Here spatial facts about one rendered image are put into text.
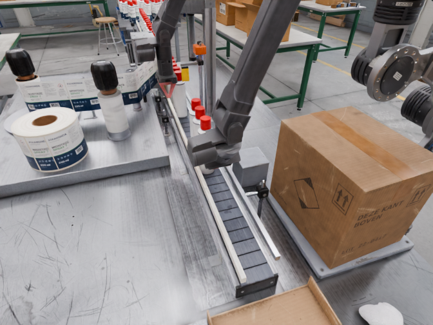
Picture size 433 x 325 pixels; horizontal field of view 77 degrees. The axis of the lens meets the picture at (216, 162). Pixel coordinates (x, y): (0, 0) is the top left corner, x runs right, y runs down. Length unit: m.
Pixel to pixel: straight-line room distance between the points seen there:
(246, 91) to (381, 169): 0.33
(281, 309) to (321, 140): 0.40
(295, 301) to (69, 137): 0.84
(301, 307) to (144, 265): 0.40
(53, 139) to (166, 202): 0.41
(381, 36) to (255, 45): 0.67
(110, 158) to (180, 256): 0.48
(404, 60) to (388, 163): 0.56
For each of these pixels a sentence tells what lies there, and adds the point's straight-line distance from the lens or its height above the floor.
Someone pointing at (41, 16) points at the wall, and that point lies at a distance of 8.81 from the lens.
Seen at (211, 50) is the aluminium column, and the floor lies 1.15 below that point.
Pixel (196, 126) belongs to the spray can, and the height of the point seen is 1.03.
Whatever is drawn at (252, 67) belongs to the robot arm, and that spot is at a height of 1.30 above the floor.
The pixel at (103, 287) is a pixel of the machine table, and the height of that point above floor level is 0.83.
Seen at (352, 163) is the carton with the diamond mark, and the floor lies 1.12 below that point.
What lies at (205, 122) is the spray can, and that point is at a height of 1.08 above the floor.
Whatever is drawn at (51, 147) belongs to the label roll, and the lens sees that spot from 1.04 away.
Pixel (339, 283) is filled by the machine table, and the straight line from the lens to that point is 0.80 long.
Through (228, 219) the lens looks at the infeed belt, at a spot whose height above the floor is 0.88.
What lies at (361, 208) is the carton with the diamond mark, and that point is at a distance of 0.63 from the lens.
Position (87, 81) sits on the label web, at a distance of 1.30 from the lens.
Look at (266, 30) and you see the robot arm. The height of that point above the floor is 1.37.
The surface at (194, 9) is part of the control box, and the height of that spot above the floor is 1.30.
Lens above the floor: 1.48
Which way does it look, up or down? 38 degrees down
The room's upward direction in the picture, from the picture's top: straight up
